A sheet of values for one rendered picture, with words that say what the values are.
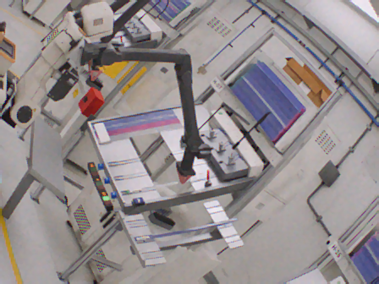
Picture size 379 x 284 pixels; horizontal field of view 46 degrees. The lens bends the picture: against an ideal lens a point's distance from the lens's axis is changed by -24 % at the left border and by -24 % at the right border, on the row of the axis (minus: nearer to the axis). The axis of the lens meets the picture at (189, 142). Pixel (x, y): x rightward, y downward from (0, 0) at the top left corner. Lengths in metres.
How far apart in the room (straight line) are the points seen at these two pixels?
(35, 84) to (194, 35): 1.92
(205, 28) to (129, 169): 1.54
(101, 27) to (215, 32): 1.87
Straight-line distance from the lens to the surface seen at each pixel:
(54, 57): 2.41
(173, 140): 3.08
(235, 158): 2.93
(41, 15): 7.07
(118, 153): 2.97
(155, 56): 2.36
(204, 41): 4.11
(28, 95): 2.45
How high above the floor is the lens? 1.68
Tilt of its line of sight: 12 degrees down
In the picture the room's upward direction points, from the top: 45 degrees clockwise
